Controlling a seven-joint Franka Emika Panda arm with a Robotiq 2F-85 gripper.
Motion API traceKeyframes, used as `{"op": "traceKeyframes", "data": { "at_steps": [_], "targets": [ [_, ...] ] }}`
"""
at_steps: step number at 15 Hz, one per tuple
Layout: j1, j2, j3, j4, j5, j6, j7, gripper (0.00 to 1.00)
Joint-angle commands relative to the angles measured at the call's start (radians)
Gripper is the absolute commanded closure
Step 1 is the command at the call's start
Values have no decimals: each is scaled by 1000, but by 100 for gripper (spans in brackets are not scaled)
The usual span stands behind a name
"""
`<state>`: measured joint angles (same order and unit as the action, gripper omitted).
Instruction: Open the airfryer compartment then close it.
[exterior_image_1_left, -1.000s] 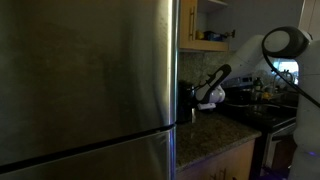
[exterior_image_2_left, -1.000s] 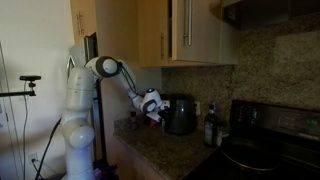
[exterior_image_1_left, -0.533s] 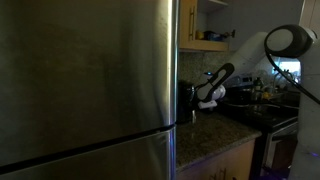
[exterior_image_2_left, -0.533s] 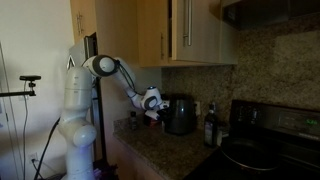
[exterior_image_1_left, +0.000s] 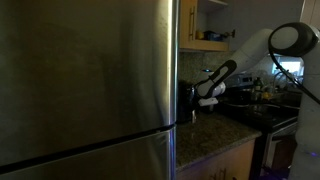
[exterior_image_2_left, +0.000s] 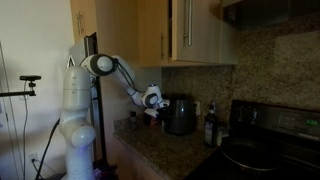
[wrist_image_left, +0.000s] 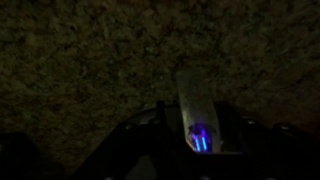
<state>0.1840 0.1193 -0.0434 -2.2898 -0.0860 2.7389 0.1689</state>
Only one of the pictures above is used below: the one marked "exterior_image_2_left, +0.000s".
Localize closed wooden cabinet door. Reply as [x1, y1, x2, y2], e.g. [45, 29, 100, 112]
[137, 0, 170, 67]

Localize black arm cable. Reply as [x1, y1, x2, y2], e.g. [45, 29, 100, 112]
[114, 58, 143, 93]

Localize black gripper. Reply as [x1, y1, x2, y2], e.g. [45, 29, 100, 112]
[155, 104, 171, 132]

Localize long metal door handle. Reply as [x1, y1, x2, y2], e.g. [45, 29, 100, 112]
[182, 0, 194, 47]

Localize thick black floor cable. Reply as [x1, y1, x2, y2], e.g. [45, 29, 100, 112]
[34, 118, 61, 180]

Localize black frying pan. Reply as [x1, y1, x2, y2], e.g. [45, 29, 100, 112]
[219, 137, 282, 173]

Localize white backsplash outlet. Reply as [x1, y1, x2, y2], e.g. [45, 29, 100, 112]
[194, 100, 202, 117]

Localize white wall outlet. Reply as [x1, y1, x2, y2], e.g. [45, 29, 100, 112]
[27, 152, 40, 165]

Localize black camera on stand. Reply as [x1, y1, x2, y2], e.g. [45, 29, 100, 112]
[0, 74, 43, 99]

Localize stainless steel fridge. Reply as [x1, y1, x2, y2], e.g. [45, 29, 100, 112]
[68, 31, 108, 168]

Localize small metal cabinet handle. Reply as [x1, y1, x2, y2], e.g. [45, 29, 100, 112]
[76, 11, 84, 36]

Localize dark glass oil bottle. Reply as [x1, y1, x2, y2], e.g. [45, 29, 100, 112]
[203, 102, 220, 149]

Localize black kitchen stove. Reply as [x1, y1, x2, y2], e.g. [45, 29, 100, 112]
[184, 99, 320, 180]

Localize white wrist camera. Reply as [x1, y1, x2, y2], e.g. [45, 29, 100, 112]
[144, 107, 160, 118]

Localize wooden upper cabinet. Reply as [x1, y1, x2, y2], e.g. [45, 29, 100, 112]
[135, 0, 240, 68]

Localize dark red box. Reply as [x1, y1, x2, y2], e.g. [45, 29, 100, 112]
[143, 113, 160, 128]

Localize black air fryer basket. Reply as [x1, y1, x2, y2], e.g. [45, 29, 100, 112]
[166, 114, 196, 136]

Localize short metal door handle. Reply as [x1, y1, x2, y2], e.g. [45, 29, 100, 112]
[160, 32, 166, 61]

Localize small dark spice bottle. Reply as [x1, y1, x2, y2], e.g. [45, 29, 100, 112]
[129, 110, 139, 131]

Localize open wooden cabinet door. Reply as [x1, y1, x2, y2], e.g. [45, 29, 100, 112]
[171, 0, 222, 64]

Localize thin camera cable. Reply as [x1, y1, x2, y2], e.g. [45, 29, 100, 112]
[21, 81, 30, 180]

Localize black range hood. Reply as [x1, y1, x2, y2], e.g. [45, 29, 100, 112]
[221, 0, 320, 32]

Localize wooden cabinet above fridge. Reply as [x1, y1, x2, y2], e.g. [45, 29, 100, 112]
[69, 0, 98, 45]

